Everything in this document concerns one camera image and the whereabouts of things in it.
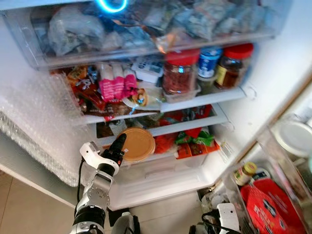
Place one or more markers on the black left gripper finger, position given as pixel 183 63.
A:
pixel 118 143

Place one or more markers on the white fridge shelf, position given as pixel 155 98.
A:
pixel 195 124
pixel 209 96

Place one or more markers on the red lid dark sauce jar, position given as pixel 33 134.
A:
pixel 234 68

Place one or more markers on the pink food package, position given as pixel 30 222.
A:
pixel 117 85

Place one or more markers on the red printed food package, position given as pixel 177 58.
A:
pixel 270 209

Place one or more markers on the white lid round container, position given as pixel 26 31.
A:
pixel 295 139

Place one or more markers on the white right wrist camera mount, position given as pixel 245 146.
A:
pixel 228 217

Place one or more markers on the small yellow lid jar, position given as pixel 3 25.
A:
pixel 244 173

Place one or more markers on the red orange snack packet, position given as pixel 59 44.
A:
pixel 85 90

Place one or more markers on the tan round plastic bowl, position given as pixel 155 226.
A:
pixel 139 145

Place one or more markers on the clear fridge door bin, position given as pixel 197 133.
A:
pixel 273 156

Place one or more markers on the clear drawer of frozen bags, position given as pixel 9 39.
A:
pixel 146 29

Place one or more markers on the blue lid jar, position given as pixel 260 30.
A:
pixel 209 61

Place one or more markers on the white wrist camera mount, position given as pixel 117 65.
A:
pixel 90 153
pixel 228 217

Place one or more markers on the clear fridge crisper drawer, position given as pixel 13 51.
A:
pixel 165 180

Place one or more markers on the red green food packet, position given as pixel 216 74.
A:
pixel 197 145

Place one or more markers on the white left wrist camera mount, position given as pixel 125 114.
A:
pixel 90 153

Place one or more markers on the red plastic bag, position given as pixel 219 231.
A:
pixel 165 144

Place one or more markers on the white open refrigerator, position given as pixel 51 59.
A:
pixel 273 78

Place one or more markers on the clear bubble wrap sheet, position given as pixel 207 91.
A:
pixel 34 131

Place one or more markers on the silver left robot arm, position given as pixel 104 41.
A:
pixel 95 200

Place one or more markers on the white plastic tub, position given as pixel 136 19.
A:
pixel 147 72

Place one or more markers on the red lid chili jar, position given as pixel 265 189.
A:
pixel 179 75

